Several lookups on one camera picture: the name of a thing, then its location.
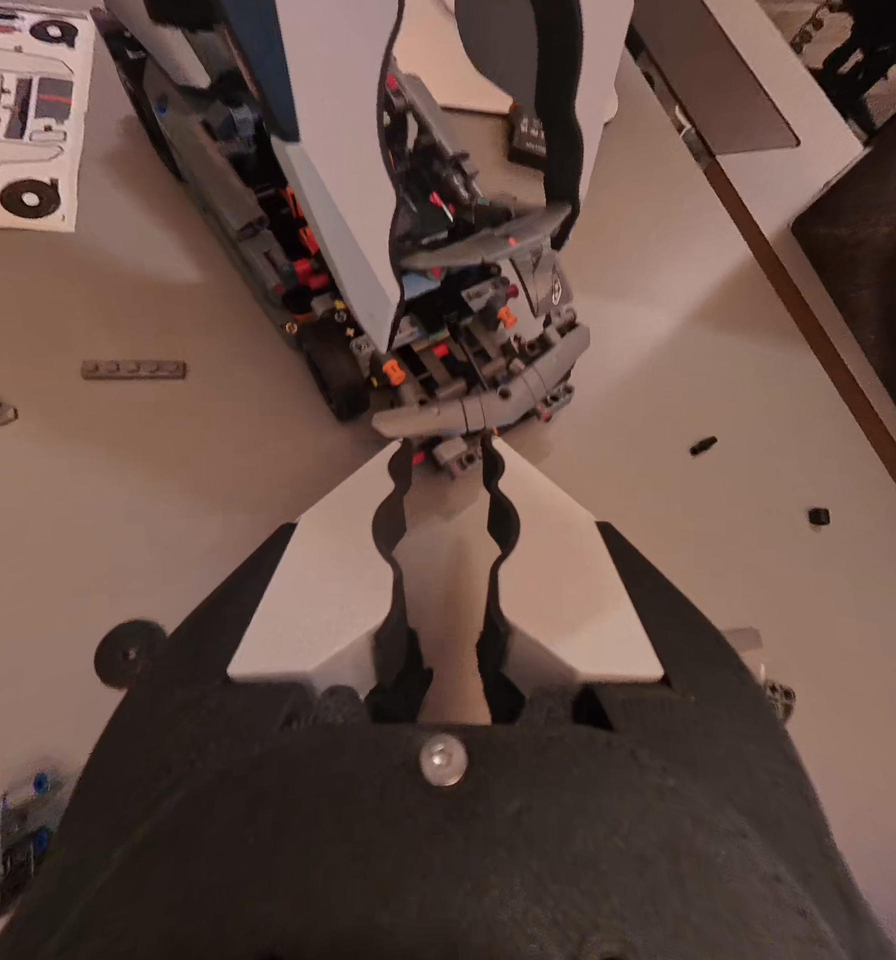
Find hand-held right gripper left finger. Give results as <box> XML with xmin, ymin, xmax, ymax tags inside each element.
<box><xmin>226</xmin><ymin>438</ymin><xmax>430</xmax><ymax>725</ymax></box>

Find black round lego disc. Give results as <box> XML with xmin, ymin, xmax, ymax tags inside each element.
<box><xmin>94</xmin><ymin>619</ymin><xmax>170</xmax><ymax>690</ymax></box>

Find paper parts template sheet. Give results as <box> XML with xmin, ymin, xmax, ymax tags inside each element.
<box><xmin>0</xmin><ymin>7</ymin><xmax>96</xmax><ymax>232</ymax></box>

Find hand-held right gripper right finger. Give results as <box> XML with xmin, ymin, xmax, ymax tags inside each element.
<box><xmin>480</xmin><ymin>433</ymin><xmax>666</xmax><ymax>725</ymax></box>

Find black battery pack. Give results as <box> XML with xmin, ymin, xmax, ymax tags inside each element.
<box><xmin>506</xmin><ymin>101</ymin><xmax>552</xmax><ymax>168</ymax></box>

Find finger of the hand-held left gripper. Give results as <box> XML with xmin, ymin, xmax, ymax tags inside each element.
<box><xmin>106</xmin><ymin>0</ymin><xmax>411</xmax><ymax>355</ymax></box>
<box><xmin>455</xmin><ymin>0</ymin><xmax>634</xmax><ymax>254</ymax></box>

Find grey lego panel blue pins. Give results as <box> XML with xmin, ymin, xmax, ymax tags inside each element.
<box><xmin>0</xmin><ymin>772</ymin><xmax>66</xmax><ymax>927</ymax></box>

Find white book stand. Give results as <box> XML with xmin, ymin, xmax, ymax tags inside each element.
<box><xmin>391</xmin><ymin>0</ymin><xmax>621</xmax><ymax>125</ymax></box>

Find long grey lego plate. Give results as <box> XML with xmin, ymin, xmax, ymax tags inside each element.
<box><xmin>82</xmin><ymin>360</ymin><xmax>188</xmax><ymax>381</ymax></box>

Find grey lego car model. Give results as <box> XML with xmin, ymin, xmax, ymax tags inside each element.
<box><xmin>114</xmin><ymin>22</ymin><xmax>593</xmax><ymax>481</ymax></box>

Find dark lego set box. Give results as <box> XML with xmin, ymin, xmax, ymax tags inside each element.
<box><xmin>789</xmin><ymin>90</ymin><xmax>896</xmax><ymax>511</ymax></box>

